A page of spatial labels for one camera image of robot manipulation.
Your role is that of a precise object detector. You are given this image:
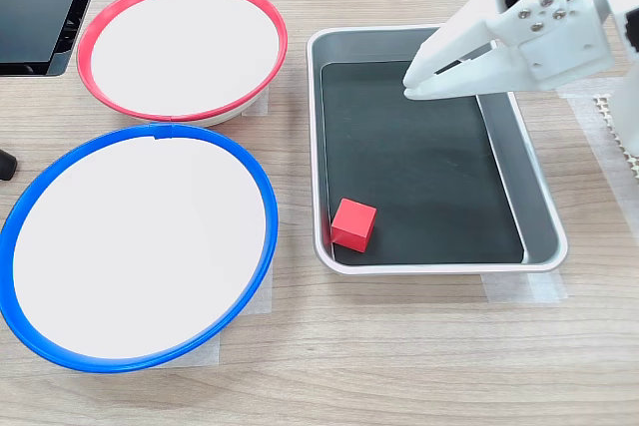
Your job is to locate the small red cube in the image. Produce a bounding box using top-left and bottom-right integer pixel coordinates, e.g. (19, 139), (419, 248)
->
(329, 198), (378, 253)

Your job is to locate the steel tray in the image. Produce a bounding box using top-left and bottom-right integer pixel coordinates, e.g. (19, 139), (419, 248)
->
(306, 24), (569, 277)

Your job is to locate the black tray mat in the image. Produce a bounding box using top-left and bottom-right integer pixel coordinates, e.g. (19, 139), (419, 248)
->
(319, 60), (526, 267)

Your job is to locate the translucent tape piece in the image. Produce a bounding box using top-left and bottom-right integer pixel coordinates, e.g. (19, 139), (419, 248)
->
(480, 272), (568, 305)
(149, 263), (275, 370)
(241, 84), (272, 119)
(551, 76), (639, 240)

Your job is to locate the white plate with red rim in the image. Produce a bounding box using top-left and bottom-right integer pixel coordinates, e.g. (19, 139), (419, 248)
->
(76, 0), (290, 128)

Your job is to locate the white plate with blue rim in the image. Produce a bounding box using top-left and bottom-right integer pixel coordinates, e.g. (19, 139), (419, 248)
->
(0, 122), (280, 375)

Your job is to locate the black electronic device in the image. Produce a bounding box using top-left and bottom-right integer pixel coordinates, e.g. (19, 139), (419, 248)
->
(0, 0), (110, 78)

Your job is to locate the small black rubber foot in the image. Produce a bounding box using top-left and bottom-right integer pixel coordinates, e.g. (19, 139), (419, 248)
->
(0, 148), (19, 183)

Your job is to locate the pale perforated base plate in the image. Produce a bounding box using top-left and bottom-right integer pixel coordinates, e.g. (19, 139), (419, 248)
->
(592, 93), (639, 181)

